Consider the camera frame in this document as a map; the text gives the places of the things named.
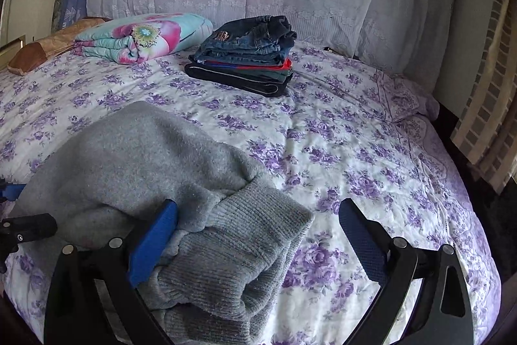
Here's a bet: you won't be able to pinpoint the gold trimmed furniture panel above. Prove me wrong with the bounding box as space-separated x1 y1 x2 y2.
0 38 26 60

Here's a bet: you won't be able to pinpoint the folded red blue garment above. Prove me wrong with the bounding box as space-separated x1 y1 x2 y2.
198 58 293 77

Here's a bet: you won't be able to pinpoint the brown satin pillow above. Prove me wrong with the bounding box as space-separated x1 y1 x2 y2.
8 17 110 76

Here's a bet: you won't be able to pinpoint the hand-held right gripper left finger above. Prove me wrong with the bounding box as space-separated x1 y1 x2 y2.
44 199 179 345

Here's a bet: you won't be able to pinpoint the folded blue jeans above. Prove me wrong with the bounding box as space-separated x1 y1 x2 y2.
194 16 297 65

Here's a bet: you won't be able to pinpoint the folded turquoise floral quilt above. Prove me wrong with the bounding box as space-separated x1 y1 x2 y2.
74 13 214 65

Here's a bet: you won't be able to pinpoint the beige checked curtain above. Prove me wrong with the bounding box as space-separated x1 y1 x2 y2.
450 0 517 195

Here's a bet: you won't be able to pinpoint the folded dark pants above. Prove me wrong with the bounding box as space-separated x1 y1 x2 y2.
185 62 295 98

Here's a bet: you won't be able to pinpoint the purple floral bedspread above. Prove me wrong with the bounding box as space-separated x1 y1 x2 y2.
0 42 503 345

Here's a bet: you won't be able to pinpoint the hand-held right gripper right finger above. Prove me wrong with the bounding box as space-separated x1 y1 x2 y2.
337 198 474 345

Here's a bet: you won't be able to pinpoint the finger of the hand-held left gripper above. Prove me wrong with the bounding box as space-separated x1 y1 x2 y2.
0 183 27 204
0 213 58 275

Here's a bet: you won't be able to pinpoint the grey sweatshirt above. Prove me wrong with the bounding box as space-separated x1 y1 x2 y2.
18 100 315 345

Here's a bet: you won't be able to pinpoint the purple floral pillow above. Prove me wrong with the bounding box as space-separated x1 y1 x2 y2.
380 72 441 123

